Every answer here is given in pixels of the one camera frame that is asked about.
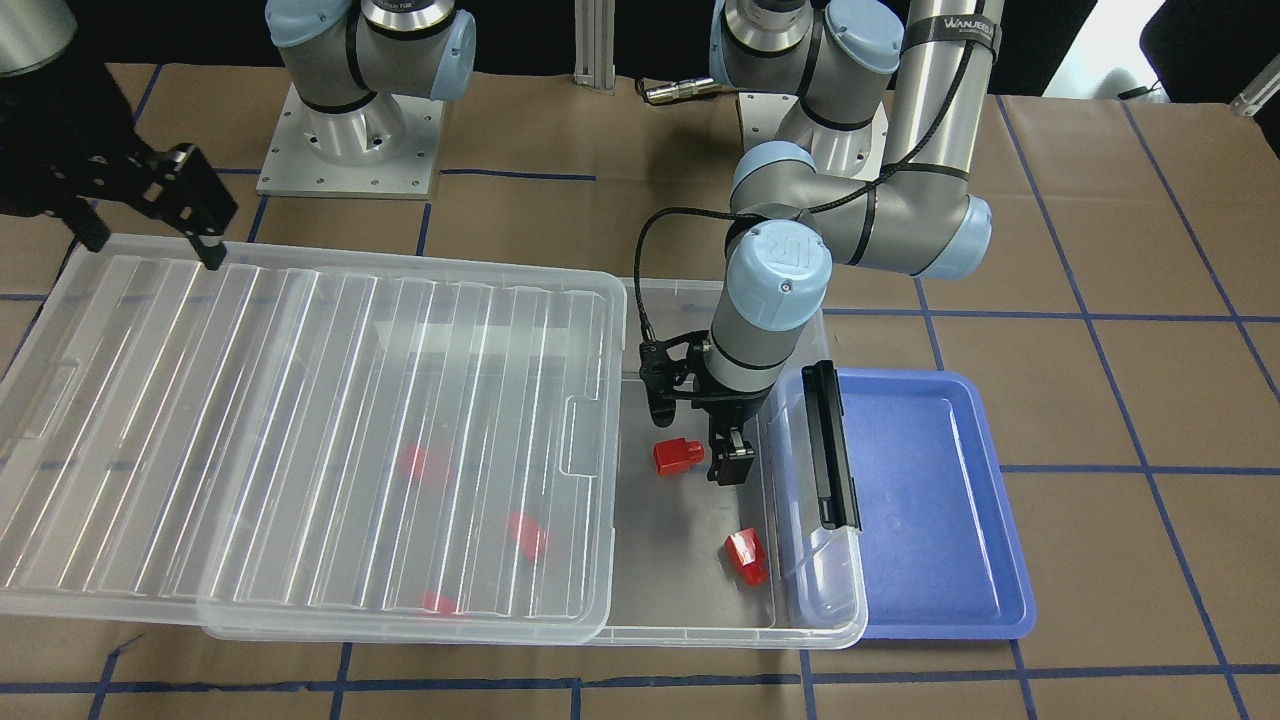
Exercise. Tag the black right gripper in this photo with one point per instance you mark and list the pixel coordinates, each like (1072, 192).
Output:
(62, 135)

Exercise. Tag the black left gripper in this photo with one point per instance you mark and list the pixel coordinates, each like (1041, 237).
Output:
(733, 404)

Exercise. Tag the red block with stud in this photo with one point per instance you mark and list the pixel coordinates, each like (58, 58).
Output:
(676, 456)

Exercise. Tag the clear ribbed box lid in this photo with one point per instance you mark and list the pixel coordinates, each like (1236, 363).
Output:
(113, 421)

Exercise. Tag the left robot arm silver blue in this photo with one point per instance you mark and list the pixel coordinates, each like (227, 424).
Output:
(791, 225)

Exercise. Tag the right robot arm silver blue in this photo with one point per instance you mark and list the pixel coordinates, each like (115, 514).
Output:
(341, 54)

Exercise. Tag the red block near latch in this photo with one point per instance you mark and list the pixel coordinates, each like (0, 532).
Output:
(745, 550)

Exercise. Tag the clear plastic storage box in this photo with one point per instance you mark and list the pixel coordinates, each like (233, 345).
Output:
(700, 560)

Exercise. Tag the red block centre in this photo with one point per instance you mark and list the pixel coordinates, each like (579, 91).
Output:
(529, 536)

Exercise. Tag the blue plastic tray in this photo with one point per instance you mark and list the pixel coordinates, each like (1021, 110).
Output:
(938, 557)

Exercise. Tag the red block front edge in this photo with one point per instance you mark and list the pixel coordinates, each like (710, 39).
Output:
(440, 604)

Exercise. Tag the black box latch handle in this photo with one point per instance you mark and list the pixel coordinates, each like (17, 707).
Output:
(837, 502)

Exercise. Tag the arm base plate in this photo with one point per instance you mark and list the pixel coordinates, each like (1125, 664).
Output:
(386, 150)
(854, 154)

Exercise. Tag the silver cable connector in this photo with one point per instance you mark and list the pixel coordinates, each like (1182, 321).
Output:
(673, 93)

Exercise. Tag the aluminium profile post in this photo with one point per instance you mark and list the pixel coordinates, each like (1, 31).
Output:
(593, 29)

